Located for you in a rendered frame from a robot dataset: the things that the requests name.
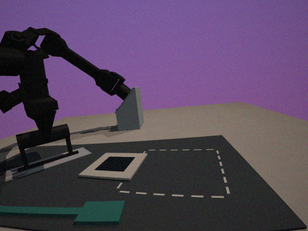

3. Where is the beige square tile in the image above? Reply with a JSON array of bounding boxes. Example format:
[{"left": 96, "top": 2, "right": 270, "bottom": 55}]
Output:
[{"left": 79, "top": 152, "right": 147, "bottom": 180}]

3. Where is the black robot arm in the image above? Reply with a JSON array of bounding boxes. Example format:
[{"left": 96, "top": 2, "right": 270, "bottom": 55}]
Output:
[{"left": 0, "top": 27, "right": 131, "bottom": 113}]

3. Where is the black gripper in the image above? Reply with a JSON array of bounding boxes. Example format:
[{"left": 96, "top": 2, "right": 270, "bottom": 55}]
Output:
[{"left": 20, "top": 74, "right": 59, "bottom": 141}]

